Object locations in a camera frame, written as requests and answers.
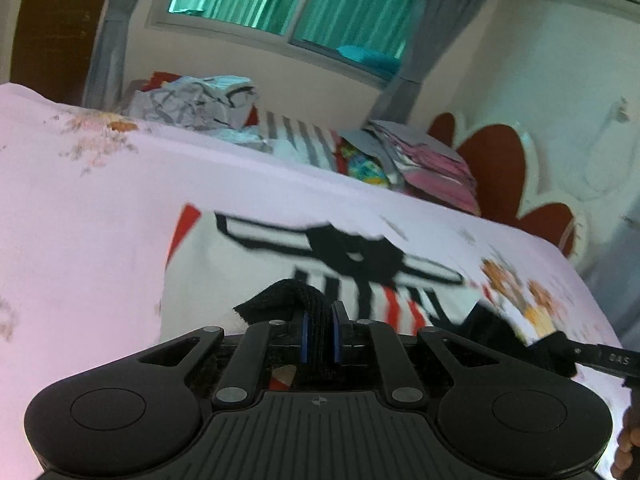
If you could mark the red and white headboard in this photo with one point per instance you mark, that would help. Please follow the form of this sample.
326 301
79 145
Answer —
503 160

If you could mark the white wall socket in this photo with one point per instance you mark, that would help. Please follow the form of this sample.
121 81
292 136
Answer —
620 112

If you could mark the pink floral bed sheet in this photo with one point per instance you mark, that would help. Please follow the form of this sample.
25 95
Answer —
89 207

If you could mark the left grey curtain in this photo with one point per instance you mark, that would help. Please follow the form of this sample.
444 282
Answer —
103 87

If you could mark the right grey curtain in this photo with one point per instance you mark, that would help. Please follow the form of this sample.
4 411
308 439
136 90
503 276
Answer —
434 26

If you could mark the pile of grey clothes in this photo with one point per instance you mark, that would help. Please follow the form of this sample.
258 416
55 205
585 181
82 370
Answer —
218 107

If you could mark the right hand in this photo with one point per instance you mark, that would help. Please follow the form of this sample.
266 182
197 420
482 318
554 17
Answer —
627 442

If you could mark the window with green curtain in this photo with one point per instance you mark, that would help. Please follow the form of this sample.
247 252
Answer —
311 30

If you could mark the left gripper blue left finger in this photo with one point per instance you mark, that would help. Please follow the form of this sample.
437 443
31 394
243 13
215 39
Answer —
253 357

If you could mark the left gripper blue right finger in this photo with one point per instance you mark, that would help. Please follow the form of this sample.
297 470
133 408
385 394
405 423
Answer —
371 359

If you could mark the striped knit children's sweater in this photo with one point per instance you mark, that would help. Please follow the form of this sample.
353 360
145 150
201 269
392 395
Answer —
233 272

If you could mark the brown wooden door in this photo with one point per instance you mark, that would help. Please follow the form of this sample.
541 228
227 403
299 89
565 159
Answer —
52 47

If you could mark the stack of pink folded bedding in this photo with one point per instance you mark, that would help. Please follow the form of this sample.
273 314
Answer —
417 164

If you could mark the colourful floral cloth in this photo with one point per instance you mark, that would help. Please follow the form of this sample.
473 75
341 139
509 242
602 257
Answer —
355 164

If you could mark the teal pillow on sill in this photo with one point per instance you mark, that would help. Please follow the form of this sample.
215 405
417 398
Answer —
374 62

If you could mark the grey curtain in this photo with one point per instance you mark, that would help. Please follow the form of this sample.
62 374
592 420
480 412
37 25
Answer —
103 87
434 26

